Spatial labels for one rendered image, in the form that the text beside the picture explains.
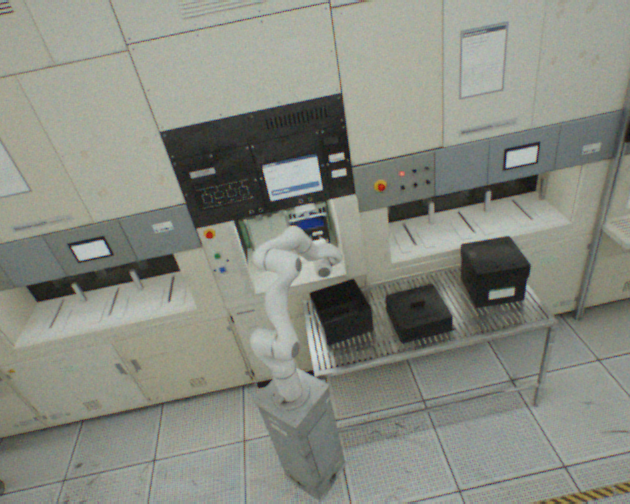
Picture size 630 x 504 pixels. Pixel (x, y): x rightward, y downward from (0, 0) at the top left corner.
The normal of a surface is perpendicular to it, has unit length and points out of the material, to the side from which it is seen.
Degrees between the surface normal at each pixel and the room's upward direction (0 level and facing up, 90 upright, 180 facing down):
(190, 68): 88
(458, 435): 0
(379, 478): 0
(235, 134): 90
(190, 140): 90
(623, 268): 90
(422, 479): 0
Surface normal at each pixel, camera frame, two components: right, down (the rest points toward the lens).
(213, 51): 0.13, 0.55
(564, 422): -0.16, -0.80
